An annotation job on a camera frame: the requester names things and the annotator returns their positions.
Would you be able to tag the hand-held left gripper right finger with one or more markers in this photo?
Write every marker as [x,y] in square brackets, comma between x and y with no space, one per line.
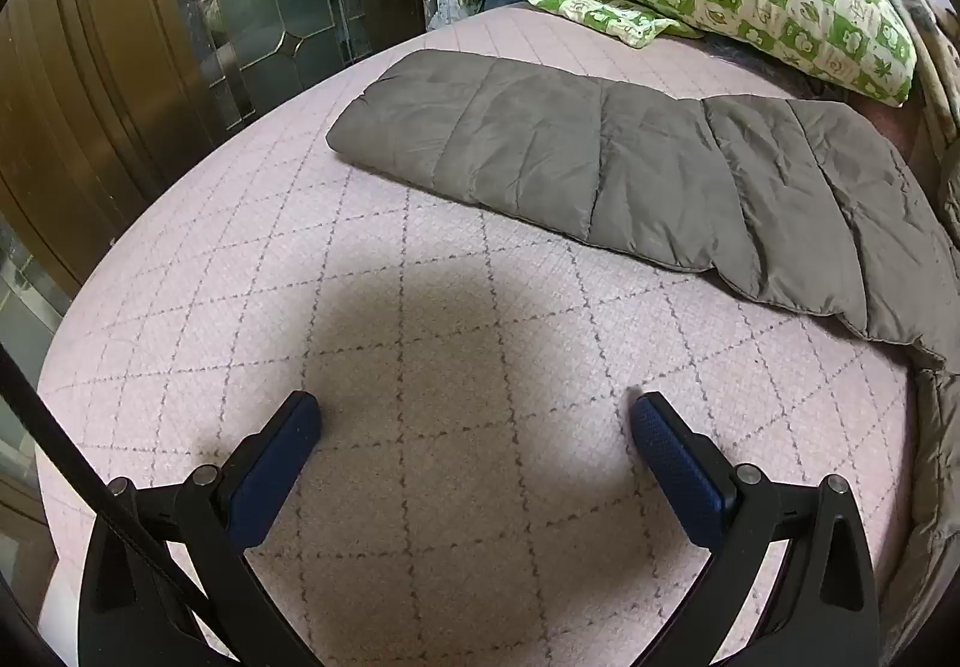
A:
[675,464]

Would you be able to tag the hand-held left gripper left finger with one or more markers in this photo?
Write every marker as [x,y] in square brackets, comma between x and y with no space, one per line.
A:
[281,464]

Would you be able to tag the grey-brown quilted puffer jacket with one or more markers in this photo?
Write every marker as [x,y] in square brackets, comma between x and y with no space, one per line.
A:
[600,165]

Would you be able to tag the pink quilted bed cover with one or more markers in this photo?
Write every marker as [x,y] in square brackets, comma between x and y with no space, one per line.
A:
[375,262]

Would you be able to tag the brown cushion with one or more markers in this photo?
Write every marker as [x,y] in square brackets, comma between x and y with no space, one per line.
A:
[896,127]

